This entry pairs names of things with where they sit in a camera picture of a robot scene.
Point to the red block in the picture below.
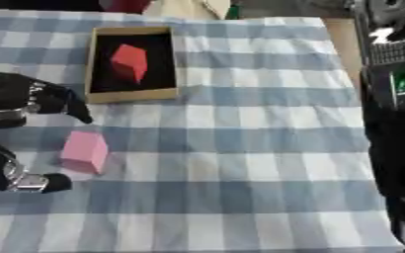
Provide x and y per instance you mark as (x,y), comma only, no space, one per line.
(130,63)

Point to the pink block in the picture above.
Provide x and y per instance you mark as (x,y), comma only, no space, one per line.
(85,151)

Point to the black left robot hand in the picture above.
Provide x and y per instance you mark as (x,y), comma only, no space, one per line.
(7,90)

